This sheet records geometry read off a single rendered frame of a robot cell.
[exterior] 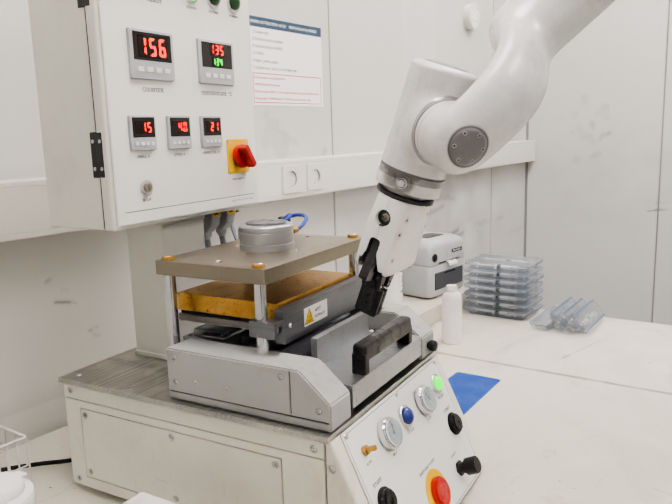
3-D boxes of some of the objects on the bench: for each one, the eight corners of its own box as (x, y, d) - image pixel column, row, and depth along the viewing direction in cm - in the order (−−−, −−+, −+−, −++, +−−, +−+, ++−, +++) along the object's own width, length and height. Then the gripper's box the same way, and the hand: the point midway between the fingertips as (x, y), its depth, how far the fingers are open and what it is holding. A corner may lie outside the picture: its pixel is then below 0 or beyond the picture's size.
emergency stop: (434, 514, 89) (422, 486, 89) (445, 499, 92) (433, 472, 92) (444, 512, 88) (432, 484, 88) (455, 497, 91) (443, 470, 91)
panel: (403, 585, 77) (339, 435, 78) (481, 469, 103) (432, 357, 104) (417, 583, 76) (352, 431, 77) (493, 466, 102) (443, 353, 103)
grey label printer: (364, 290, 204) (363, 235, 201) (402, 278, 219) (401, 227, 216) (433, 301, 189) (432, 242, 186) (468, 288, 203) (469, 232, 200)
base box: (73, 489, 102) (62, 381, 99) (228, 400, 134) (223, 317, 131) (395, 599, 76) (393, 457, 73) (491, 456, 108) (492, 354, 105)
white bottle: (465, 344, 165) (465, 286, 162) (445, 345, 164) (445, 288, 161) (457, 338, 170) (457, 282, 167) (438, 339, 169) (438, 283, 166)
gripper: (405, 171, 93) (367, 288, 99) (355, 179, 80) (315, 313, 86) (454, 190, 90) (412, 310, 96) (410, 202, 77) (365, 339, 83)
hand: (371, 298), depth 90 cm, fingers closed
